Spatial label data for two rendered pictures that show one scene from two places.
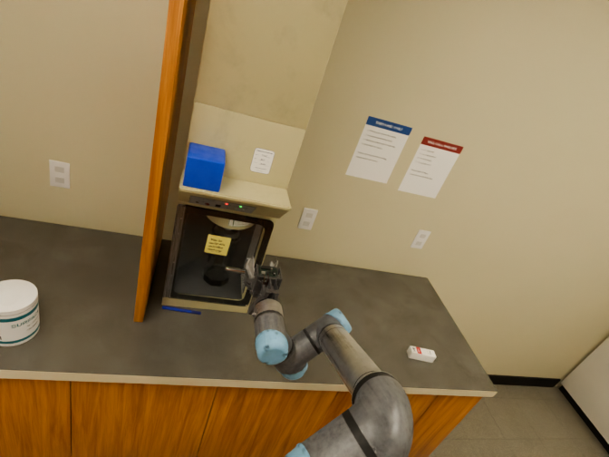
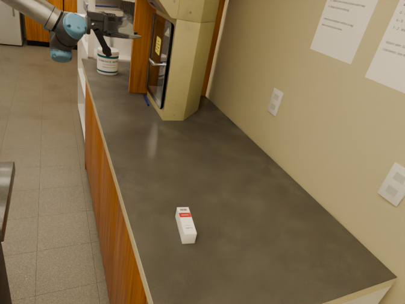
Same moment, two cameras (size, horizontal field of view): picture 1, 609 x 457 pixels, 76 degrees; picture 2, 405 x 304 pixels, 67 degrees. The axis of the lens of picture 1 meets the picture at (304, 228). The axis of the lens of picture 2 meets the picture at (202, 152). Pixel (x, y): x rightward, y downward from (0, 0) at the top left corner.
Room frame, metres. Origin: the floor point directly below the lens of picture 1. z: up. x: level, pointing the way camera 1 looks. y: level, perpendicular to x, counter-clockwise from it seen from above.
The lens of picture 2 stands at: (1.12, -1.30, 1.56)
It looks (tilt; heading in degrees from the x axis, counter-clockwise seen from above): 29 degrees down; 81
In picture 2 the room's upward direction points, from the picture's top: 13 degrees clockwise
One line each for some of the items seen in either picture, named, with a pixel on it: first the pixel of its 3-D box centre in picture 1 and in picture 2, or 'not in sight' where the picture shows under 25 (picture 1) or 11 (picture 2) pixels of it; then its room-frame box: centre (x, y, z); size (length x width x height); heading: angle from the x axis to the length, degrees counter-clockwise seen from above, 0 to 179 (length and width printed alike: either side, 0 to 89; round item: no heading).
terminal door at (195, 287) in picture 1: (217, 260); (158, 60); (1.05, 0.24, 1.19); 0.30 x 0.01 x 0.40; 109
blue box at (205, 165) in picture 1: (204, 167); not in sight; (0.97, 0.32, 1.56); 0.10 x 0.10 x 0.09; 20
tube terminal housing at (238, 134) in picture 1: (225, 208); (187, 35); (1.17, 0.29, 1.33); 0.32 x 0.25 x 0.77; 110
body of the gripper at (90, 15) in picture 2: (265, 289); (102, 25); (0.82, 0.04, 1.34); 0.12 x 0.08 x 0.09; 21
